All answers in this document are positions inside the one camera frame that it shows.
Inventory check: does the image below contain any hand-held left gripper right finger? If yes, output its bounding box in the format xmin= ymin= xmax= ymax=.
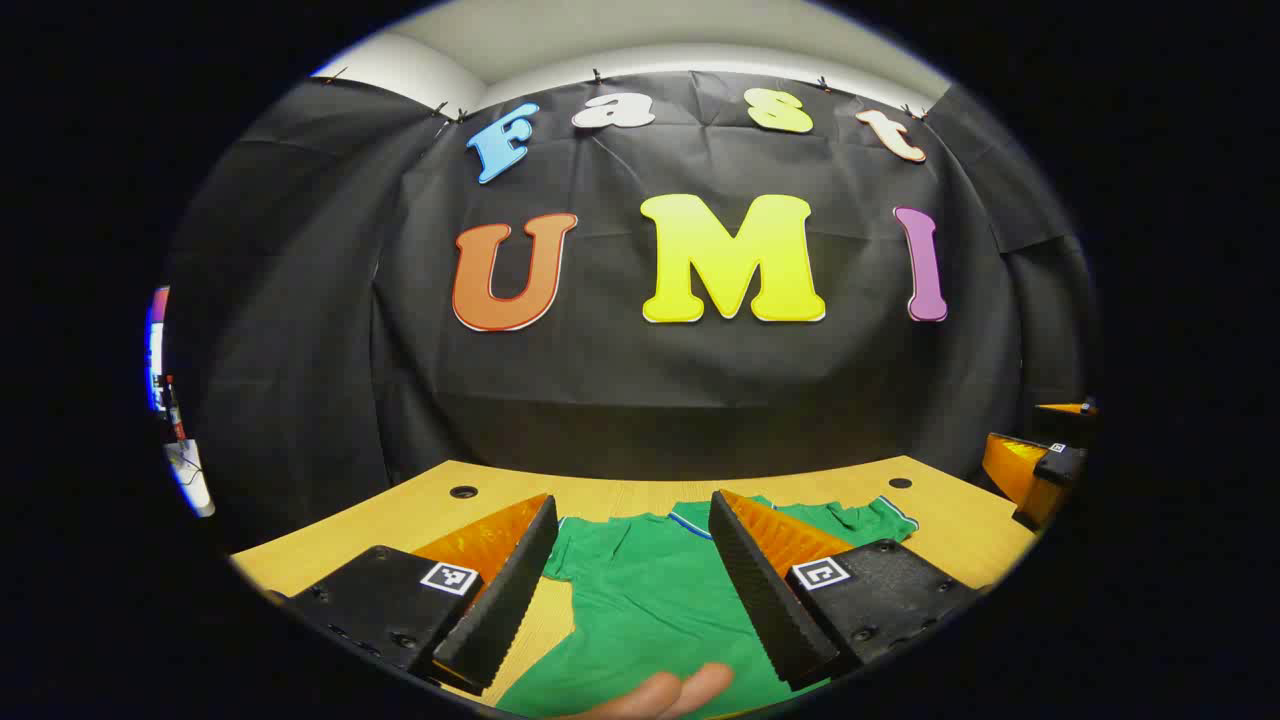
xmin=708 ymin=489 xmax=986 ymax=693

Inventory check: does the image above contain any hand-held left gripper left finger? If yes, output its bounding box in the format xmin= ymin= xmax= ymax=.
xmin=265 ymin=493 xmax=559 ymax=698

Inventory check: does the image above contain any green T-shirt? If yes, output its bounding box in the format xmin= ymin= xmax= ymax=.
xmin=495 ymin=495 xmax=921 ymax=719

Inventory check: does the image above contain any black backdrop cloth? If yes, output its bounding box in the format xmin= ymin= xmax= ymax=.
xmin=165 ymin=68 xmax=1101 ymax=546

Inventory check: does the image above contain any white device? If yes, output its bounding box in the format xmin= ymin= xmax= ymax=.
xmin=164 ymin=440 xmax=217 ymax=518

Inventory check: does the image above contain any computer monitor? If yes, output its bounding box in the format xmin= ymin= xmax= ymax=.
xmin=148 ymin=285 xmax=173 ymax=413

